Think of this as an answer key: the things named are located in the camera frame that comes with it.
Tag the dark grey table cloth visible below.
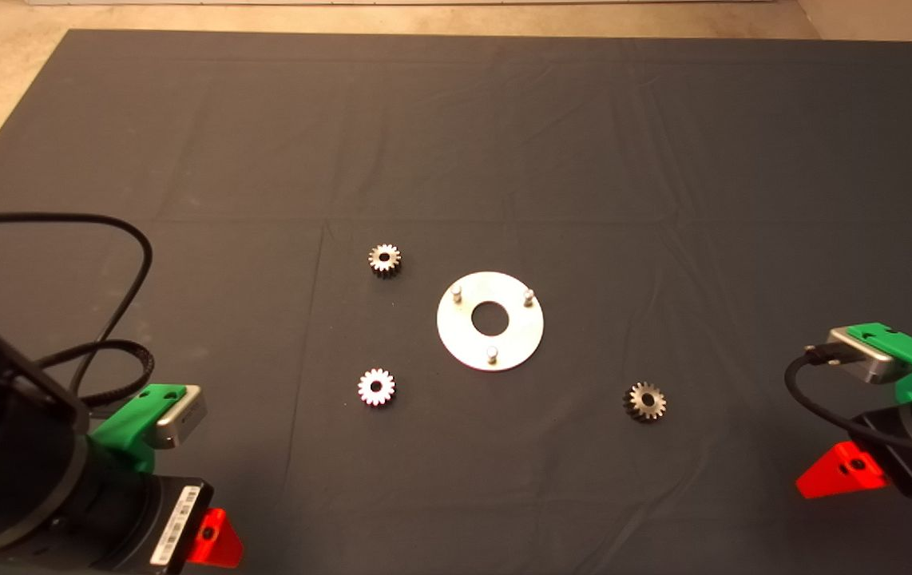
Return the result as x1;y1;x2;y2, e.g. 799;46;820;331
0;30;912;575

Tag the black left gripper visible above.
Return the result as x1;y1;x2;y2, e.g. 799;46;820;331
81;435;245;575

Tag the steel planetary gear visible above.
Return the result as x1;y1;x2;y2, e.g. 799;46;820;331
357;368;397;407
624;381;668;422
368;244;402;279

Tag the braided black cable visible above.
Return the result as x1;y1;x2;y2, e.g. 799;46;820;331
33;339;158;402

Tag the round metal carrier plate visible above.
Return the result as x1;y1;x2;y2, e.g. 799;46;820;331
437;272;545;372

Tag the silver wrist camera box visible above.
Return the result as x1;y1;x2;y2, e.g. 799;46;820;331
826;327;904;386
141;386;207;450

